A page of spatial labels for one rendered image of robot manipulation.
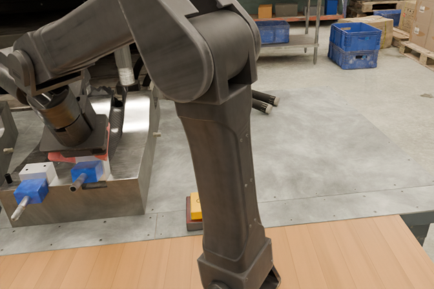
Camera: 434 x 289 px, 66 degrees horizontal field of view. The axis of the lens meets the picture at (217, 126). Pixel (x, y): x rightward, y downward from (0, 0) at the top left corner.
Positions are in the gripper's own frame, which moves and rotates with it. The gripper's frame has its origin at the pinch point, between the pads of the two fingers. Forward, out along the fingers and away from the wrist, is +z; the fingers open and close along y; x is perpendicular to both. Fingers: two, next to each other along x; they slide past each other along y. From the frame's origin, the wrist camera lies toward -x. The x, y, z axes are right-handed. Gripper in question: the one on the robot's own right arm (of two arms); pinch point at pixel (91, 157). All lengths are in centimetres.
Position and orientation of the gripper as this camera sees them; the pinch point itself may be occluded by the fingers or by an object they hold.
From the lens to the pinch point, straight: 67.8
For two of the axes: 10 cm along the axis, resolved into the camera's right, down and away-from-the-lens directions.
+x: 1.0, 8.4, -5.3
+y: -10.0, 0.8, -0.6
